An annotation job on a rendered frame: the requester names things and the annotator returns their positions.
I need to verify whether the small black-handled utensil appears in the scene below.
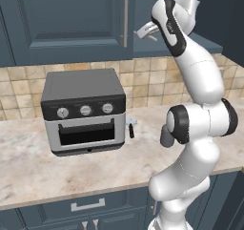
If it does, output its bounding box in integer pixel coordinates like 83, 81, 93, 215
126, 115, 138, 139

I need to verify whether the grey and black toaster oven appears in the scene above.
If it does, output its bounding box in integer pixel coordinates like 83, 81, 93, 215
40, 68, 128, 157

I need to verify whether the dark blue drawer front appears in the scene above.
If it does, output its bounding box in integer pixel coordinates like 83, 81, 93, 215
15, 188, 151, 224

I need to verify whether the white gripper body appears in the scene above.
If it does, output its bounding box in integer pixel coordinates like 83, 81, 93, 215
133, 21, 161, 38

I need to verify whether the toaster oven glass door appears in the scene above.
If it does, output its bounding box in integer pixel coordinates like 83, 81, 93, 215
56, 118, 116, 148

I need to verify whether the dark blue open cupboard door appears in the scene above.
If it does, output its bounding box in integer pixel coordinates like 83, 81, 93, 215
221, 0, 244, 69

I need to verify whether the silver wall cupboard door handle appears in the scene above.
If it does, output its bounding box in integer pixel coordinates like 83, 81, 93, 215
122, 0, 130, 49

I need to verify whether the dark blue base cupboard door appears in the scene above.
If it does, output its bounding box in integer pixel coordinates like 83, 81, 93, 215
187, 168, 244, 230
18, 219, 92, 230
90, 208, 151, 230

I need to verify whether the silver drawer handle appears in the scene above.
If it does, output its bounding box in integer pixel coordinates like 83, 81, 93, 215
70, 198, 107, 213

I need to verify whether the silver toaster oven knob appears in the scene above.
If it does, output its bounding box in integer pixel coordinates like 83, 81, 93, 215
79, 104, 93, 117
101, 102, 114, 115
56, 106, 70, 120

